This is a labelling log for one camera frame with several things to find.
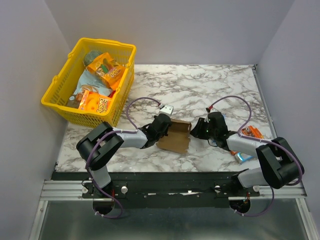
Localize brown cardboard paper box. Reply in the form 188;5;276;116
156;119;192;155

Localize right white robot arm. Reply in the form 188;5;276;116
190;111;305;196

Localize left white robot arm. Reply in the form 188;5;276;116
76;113;172;198

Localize orange snack box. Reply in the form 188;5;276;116
227;125;264;157

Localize teal white small packet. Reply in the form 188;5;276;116
234;152;254;164

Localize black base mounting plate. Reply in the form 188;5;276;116
82;171;261;209

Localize orange sponge daddy package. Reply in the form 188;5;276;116
78;90;112;114

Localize orange gummy candy bag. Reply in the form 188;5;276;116
85;52;126;91

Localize light blue snack bag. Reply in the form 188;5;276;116
73;70;113;102

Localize green round scouring pad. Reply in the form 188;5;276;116
83;50;103;67

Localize yellow plastic basket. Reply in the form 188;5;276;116
41;37;137;128

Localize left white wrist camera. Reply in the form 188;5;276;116
158;104;174;117

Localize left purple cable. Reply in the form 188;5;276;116
84;96;163;173

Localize purple cable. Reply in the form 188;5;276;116
84;96;163;173
205;95;304;186

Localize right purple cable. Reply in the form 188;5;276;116
205;95;304;186

